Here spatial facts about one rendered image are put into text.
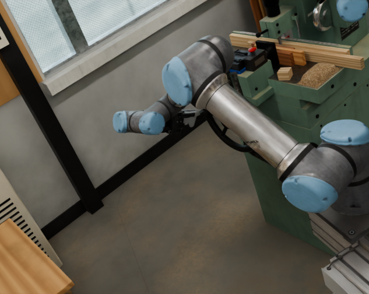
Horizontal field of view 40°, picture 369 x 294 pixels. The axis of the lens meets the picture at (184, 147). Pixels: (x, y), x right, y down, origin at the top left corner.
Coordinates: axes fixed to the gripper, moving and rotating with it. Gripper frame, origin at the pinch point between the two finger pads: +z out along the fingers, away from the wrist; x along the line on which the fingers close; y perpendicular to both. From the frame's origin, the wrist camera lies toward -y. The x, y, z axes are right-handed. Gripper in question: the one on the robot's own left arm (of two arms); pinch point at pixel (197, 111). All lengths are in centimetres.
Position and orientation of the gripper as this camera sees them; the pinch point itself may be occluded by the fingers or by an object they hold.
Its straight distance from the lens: 192.1
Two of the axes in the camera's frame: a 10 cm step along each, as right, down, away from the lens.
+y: -1.0, 9.6, 2.6
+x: 6.1, 2.6, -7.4
